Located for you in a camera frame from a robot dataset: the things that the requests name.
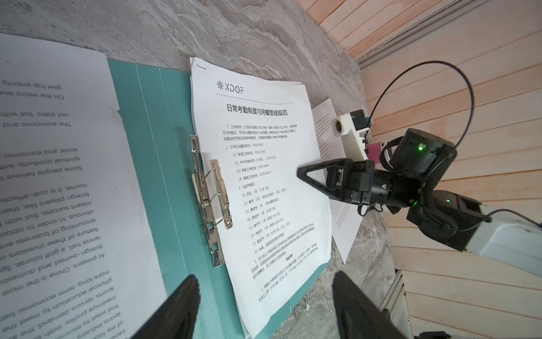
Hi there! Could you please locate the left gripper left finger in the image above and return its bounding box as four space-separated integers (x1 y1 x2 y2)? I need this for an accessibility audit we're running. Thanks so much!
132 275 200 339

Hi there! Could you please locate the pink cylindrical speaker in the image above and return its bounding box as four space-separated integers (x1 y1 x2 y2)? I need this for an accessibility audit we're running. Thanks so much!
366 143 382 164

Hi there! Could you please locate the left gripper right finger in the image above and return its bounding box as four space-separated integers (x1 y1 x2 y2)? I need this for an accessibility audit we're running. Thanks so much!
332 271 406 338

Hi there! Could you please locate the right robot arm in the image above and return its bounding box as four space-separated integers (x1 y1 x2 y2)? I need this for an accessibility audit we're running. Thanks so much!
297 129 541 276

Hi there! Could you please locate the teal paper folder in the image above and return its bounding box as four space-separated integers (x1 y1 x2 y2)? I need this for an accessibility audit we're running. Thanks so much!
109 60 327 338

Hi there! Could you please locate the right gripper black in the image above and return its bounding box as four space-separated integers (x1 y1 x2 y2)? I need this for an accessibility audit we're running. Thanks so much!
296 158 419 209

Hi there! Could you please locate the printed paper sheet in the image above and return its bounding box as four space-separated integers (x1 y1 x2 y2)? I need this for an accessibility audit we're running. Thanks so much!
191 57 332 338
1 34 167 338
311 98 365 264

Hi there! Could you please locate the silver folder clip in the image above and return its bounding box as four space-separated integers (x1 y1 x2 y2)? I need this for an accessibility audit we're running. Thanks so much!
190 135 234 268

